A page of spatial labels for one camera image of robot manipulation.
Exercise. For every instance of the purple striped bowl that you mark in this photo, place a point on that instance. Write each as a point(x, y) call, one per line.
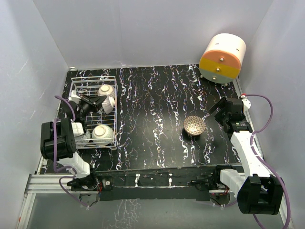
point(108, 104)

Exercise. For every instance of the green patterned bowl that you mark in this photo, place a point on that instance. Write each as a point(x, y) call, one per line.
point(102, 135)

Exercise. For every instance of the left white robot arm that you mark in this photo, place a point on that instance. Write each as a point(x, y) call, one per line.
point(58, 137)

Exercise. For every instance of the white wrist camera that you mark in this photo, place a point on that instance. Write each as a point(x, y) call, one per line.
point(74, 97)
point(246, 102)

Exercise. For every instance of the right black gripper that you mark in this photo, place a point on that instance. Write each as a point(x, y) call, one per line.
point(218, 105)

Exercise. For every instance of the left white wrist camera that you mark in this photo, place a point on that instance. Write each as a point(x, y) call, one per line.
point(74, 97)

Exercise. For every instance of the red patterned bowl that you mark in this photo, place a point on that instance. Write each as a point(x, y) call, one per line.
point(83, 140)

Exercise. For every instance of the orange yellow cylindrical drawer unit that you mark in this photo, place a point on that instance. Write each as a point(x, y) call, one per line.
point(222, 60)

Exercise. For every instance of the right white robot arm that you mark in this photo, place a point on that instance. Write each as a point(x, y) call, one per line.
point(259, 191)

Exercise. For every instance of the brown lattice patterned bowl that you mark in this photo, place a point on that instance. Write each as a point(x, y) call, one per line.
point(194, 125)

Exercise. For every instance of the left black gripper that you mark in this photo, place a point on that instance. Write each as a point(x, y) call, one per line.
point(95, 102)

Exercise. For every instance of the white wire dish rack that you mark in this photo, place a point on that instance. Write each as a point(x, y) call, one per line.
point(89, 86)

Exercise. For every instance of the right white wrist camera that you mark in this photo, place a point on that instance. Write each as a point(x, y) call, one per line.
point(246, 102)

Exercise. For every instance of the pink spoked patterned bowl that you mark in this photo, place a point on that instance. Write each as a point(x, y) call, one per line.
point(107, 90)

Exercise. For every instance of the black front base frame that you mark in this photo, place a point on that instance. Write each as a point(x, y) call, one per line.
point(199, 183)

